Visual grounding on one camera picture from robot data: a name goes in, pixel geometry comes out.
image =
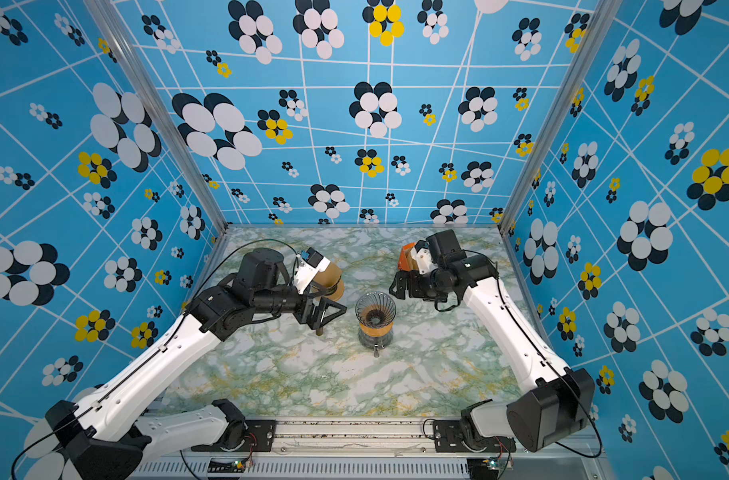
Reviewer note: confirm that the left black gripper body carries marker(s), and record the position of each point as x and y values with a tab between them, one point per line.
284	299

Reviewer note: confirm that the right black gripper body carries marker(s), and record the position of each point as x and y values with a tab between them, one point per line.
426	287

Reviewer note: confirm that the clear glass dripper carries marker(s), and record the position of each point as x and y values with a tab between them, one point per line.
375	308

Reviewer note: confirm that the wooden ring dripper holder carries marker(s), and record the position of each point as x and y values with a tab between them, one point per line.
336	291

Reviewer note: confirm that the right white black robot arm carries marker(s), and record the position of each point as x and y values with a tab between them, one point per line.
555	400

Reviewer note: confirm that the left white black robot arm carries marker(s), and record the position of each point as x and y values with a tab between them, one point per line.
107	435

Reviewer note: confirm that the orange coffee filter pack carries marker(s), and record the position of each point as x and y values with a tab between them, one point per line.
406	262

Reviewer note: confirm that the left green circuit board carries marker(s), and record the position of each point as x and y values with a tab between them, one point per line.
228	466

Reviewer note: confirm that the green circuit board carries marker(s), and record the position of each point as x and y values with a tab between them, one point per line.
486	469
228	466

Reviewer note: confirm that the right green circuit board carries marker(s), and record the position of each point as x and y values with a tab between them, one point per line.
486	469

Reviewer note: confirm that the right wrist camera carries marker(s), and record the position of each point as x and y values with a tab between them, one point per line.
421	258

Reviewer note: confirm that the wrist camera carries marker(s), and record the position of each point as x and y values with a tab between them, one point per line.
421	258
310	263

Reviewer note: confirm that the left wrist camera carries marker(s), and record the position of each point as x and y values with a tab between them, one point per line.
310	263

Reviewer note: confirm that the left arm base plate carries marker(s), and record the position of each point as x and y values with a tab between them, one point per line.
257	437

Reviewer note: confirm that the aluminium front rail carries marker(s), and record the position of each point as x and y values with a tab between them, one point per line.
358	448

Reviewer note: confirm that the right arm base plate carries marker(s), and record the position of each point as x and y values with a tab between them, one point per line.
449	436

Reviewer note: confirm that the right aluminium corner post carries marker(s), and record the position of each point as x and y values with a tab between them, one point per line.
601	21

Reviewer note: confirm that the aluminium corner post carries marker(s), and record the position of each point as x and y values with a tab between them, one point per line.
601	21
109	24

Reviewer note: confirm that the left aluminium corner post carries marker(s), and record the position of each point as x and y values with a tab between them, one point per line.
109	24

